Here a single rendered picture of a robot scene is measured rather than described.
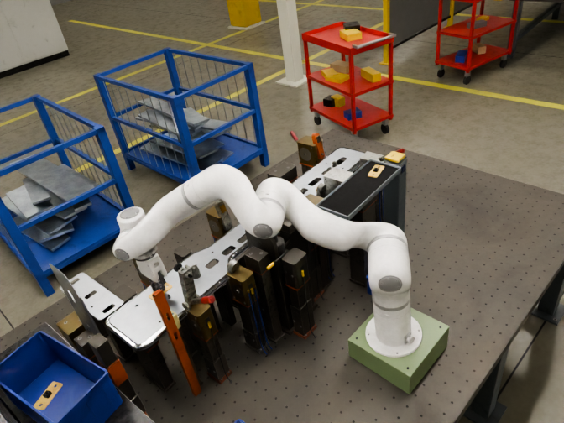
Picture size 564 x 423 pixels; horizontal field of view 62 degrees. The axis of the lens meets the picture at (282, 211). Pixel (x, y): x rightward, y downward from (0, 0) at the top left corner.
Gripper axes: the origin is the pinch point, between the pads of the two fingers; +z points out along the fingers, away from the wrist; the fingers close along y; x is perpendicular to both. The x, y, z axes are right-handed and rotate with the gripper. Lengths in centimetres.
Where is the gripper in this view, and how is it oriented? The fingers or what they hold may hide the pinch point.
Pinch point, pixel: (158, 286)
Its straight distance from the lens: 170.1
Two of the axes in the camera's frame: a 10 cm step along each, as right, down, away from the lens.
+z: 1.3, 8.1, 5.8
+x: -6.4, 5.1, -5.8
